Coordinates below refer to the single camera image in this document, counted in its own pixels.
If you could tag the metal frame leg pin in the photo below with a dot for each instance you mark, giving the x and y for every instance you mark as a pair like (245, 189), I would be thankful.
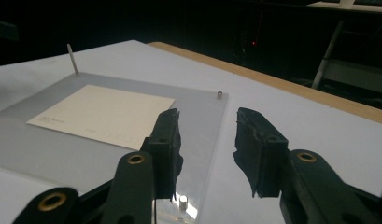
(73, 60)

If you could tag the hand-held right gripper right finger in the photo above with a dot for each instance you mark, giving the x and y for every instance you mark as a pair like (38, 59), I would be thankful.
(260, 149)

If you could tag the small round frame magnet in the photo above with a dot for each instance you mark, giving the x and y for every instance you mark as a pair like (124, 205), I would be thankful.
(219, 95)
(183, 202)

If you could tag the white table sheet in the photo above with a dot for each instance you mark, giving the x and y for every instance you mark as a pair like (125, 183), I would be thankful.
(304, 124)

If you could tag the picture postcard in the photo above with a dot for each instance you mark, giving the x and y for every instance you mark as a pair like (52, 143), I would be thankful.
(101, 115)

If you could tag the white metal stand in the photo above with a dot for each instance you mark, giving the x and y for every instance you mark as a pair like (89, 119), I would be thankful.
(327, 53)

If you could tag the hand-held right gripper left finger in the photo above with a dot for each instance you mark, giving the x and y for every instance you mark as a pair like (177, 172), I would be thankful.
(165, 149)

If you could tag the clear acrylic picture frame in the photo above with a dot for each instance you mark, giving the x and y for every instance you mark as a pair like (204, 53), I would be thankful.
(198, 124)

